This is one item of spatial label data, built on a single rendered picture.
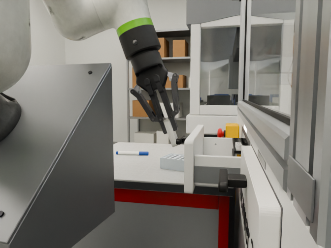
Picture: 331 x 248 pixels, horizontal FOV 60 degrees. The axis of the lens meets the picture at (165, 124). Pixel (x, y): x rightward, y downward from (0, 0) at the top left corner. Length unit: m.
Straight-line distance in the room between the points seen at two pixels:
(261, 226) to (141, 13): 0.57
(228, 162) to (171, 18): 4.68
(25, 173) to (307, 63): 0.41
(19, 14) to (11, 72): 0.07
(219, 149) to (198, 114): 0.71
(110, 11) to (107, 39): 4.82
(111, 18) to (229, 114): 0.93
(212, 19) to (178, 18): 3.63
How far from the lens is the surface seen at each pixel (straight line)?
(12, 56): 0.37
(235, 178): 0.39
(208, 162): 0.59
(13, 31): 0.37
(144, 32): 0.70
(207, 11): 1.55
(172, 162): 0.98
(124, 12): 0.72
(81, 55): 5.77
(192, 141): 0.57
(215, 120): 1.51
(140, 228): 0.95
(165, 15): 5.22
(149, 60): 0.69
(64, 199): 0.51
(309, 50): 0.19
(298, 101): 0.22
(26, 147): 0.52
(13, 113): 0.58
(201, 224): 0.90
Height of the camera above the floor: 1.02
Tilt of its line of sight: 6 degrees down
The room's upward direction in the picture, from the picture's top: straight up
